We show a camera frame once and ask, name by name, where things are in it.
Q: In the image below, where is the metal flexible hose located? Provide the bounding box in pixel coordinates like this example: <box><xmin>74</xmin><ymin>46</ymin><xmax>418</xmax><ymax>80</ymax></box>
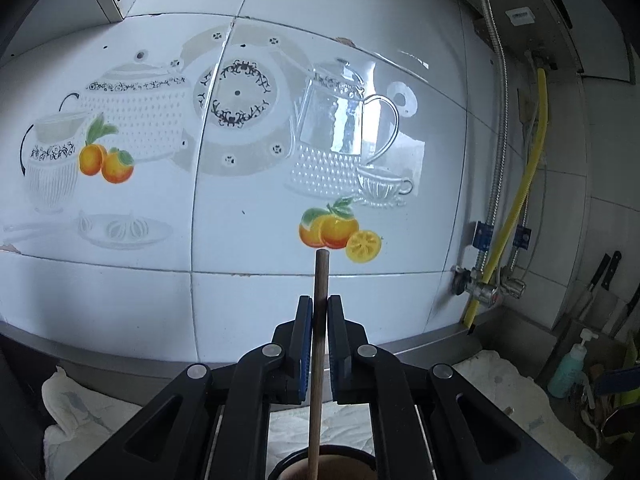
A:
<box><xmin>507</xmin><ymin>192</ymin><xmax>530</xmax><ymax>283</ymax></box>
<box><xmin>470</xmin><ymin>0</ymin><xmax>509</xmax><ymax>281</ymax></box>

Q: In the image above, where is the wooden chopstick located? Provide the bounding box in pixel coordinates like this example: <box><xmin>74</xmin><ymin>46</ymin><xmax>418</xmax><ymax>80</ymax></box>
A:
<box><xmin>308</xmin><ymin>248</ymin><xmax>330</xmax><ymax>480</ymax></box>

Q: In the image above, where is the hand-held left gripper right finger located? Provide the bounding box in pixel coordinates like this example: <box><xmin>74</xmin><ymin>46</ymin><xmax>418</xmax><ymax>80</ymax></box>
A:
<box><xmin>326</xmin><ymin>294</ymin><xmax>576</xmax><ymax>480</ymax></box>

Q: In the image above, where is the black handled knife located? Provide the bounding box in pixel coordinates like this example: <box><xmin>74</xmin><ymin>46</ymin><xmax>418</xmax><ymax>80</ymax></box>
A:
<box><xmin>575</xmin><ymin>252</ymin><xmax>612</xmax><ymax>318</ymax></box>
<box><xmin>595</xmin><ymin>250</ymin><xmax>623</xmax><ymax>331</ymax></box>
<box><xmin>611</xmin><ymin>284</ymin><xmax>640</xmax><ymax>337</ymax></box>

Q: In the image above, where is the blue plastic tool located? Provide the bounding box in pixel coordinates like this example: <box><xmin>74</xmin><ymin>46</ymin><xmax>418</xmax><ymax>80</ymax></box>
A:
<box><xmin>594</xmin><ymin>366</ymin><xmax>640</xmax><ymax>397</ymax></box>

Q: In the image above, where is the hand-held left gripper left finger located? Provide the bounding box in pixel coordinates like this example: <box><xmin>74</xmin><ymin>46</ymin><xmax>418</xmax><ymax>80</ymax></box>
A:
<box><xmin>65</xmin><ymin>295</ymin><xmax>317</xmax><ymax>480</ymax></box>

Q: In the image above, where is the green pump soap bottle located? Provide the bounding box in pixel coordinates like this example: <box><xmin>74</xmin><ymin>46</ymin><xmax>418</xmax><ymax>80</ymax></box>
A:
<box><xmin>547</xmin><ymin>328</ymin><xmax>599</xmax><ymax>399</ymax></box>

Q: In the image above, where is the white water heater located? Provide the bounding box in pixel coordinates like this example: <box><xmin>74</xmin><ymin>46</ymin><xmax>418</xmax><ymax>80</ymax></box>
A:
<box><xmin>440</xmin><ymin>0</ymin><xmax>587</xmax><ymax>75</ymax></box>

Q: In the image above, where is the yellow gas hose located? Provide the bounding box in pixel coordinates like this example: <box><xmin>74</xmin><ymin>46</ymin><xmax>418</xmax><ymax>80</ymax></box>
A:
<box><xmin>462</xmin><ymin>66</ymin><xmax>549</xmax><ymax>332</ymax></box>

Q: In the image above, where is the dark round utensil holder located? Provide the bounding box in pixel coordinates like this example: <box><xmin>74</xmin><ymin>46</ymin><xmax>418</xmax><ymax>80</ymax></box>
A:
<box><xmin>267</xmin><ymin>443</ymin><xmax>379</xmax><ymax>480</ymax></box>

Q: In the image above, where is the metal valve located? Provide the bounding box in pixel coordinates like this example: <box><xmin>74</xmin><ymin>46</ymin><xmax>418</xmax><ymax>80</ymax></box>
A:
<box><xmin>451</xmin><ymin>265</ymin><xmax>501</xmax><ymax>306</ymax></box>
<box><xmin>499</xmin><ymin>267</ymin><xmax>528</xmax><ymax>302</ymax></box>

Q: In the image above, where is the white cloth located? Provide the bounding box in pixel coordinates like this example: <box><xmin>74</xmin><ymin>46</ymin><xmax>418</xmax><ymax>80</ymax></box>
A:
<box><xmin>41</xmin><ymin>349</ymin><xmax>615</xmax><ymax>480</ymax></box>

